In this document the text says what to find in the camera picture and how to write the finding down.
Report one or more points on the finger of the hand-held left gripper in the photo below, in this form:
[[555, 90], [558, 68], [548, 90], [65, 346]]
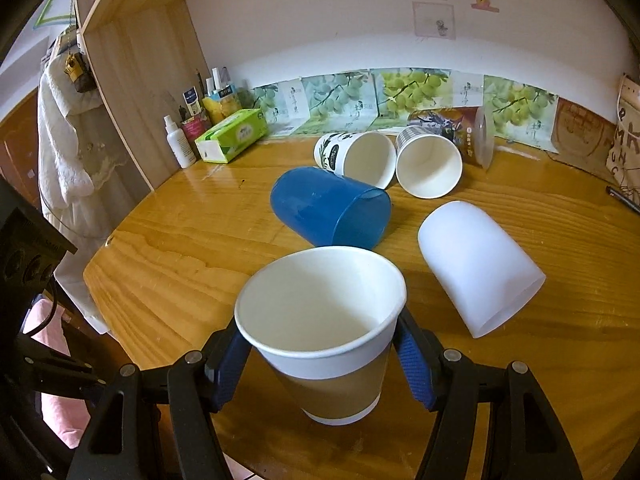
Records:
[[60, 367]]

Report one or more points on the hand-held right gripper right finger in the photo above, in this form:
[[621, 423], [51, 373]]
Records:
[[414, 367]]

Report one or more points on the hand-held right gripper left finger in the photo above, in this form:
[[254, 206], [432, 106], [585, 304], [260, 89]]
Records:
[[227, 377]]

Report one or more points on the paper cup with brown sleeve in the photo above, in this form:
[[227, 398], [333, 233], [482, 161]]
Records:
[[320, 310]]

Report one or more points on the white plastic cup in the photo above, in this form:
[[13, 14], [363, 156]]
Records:
[[475, 260]]

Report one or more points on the blue plastic cup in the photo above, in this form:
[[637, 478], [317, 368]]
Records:
[[320, 205]]

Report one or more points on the checked paper cup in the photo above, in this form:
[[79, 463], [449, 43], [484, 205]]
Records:
[[427, 167]]

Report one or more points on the paper cup with black print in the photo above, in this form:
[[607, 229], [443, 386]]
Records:
[[367, 157]]

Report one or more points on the printed cup with clear lid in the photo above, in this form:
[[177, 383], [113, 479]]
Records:
[[462, 130]]

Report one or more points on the pink cloth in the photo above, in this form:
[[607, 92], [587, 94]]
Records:
[[60, 415]]

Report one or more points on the white hanging garment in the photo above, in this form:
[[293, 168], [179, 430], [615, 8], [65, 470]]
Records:
[[65, 150]]

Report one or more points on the white spray bottle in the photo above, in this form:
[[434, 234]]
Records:
[[180, 147]]

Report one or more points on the yellow hanging tag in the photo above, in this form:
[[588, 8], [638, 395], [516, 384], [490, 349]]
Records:
[[74, 66]]

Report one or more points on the wooden shelf unit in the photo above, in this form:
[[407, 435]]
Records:
[[135, 70]]

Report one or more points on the blue tube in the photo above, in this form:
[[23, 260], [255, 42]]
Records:
[[191, 102]]

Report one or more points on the green tissue box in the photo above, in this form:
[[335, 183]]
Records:
[[232, 135]]

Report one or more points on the yellow packet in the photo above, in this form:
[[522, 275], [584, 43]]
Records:
[[222, 107]]

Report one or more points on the green framed paper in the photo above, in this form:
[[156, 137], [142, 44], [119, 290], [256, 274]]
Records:
[[52, 10]]

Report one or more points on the teal box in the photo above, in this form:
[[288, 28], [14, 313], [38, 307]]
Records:
[[224, 91]]

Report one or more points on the black pen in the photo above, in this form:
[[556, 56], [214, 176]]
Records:
[[622, 197]]

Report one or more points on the grape print paper strip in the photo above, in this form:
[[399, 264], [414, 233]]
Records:
[[350, 95]]

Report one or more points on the brown cardboard panel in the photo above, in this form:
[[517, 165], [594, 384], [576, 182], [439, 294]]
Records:
[[582, 130]]

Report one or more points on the lettered paper bag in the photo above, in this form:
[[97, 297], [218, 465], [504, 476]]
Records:
[[627, 130]]

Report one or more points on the wall drawing sheet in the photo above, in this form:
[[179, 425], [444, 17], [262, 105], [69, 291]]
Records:
[[434, 20]]

